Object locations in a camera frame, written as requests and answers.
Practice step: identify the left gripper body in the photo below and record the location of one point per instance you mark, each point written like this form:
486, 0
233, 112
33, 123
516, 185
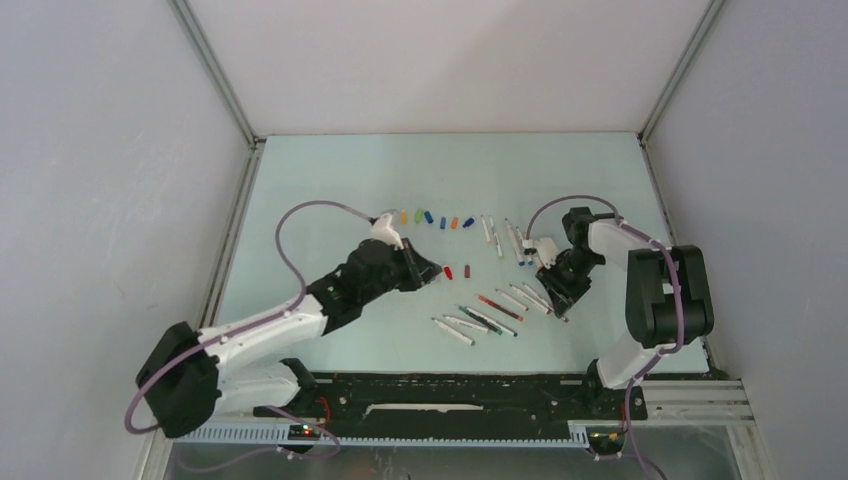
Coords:
405, 277

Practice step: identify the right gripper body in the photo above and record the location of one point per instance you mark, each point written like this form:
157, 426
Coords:
569, 274

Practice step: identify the purple pen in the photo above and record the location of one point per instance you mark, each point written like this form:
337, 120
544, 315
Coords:
544, 300

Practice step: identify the maroon pen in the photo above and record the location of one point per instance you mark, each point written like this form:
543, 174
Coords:
531, 298

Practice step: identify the large blue marker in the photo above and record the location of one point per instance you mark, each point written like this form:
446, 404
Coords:
515, 244

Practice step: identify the grey cap marker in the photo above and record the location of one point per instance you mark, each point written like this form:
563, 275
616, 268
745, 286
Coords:
465, 323

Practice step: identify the green cap marker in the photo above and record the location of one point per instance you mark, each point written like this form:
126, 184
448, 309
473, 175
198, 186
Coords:
454, 332

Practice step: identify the orange red gel pen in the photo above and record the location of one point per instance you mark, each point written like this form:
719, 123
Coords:
500, 308

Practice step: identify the light green pen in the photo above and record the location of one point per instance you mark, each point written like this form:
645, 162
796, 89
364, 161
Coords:
495, 237

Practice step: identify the yellow pen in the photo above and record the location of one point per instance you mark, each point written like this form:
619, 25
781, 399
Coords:
487, 229

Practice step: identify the navy blue cap pen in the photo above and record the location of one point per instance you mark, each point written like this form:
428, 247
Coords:
500, 326

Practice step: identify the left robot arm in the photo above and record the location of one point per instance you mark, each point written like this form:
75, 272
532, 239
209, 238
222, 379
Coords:
192, 375

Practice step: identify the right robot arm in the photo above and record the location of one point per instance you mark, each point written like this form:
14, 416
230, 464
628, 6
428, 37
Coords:
667, 296

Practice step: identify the right controller board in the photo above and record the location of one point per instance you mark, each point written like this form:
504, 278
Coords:
606, 440

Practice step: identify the controller board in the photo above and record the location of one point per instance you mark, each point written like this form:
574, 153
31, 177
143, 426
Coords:
304, 433
606, 440

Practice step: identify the left controller board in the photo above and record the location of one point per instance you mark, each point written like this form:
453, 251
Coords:
304, 433

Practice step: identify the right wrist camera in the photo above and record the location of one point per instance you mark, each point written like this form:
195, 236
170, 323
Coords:
543, 250

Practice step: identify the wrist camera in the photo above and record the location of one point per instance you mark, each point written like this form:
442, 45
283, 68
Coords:
543, 250
383, 229

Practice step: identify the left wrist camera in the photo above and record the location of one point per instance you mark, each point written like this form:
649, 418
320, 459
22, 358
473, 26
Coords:
383, 229

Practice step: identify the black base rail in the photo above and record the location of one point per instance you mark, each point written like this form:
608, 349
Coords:
457, 406

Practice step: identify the white cable duct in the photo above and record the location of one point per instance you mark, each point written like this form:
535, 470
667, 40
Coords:
286, 434

